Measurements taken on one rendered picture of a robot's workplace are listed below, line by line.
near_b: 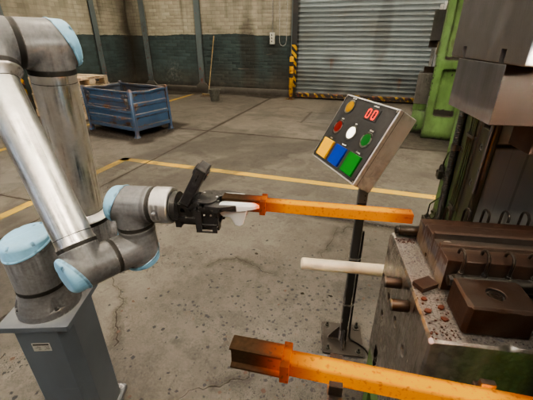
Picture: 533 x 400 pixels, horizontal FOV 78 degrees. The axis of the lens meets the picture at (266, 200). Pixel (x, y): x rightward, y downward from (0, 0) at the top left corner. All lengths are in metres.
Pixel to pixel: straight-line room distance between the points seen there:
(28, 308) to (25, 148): 0.57
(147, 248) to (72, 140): 0.39
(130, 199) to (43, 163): 0.20
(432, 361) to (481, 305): 0.14
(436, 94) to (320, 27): 4.02
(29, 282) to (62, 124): 0.48
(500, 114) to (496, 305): 0.33
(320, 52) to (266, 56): 1.37
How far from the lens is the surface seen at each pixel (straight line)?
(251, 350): 0.55
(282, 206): 0.75
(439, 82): 5.64
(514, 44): 0.66
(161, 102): 5.87
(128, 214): 0.85
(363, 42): 8.71
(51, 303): 1.28
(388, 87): 8.75
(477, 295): 0.74
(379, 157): 1.16
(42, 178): 0.89
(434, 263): 0.86
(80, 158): 1.12
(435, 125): 5.74
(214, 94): 8.50
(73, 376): 1.45
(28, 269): 1.21
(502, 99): 0.68
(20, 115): 0.94
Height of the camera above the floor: 1.40
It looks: 26 degrees down
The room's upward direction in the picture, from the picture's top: straight up
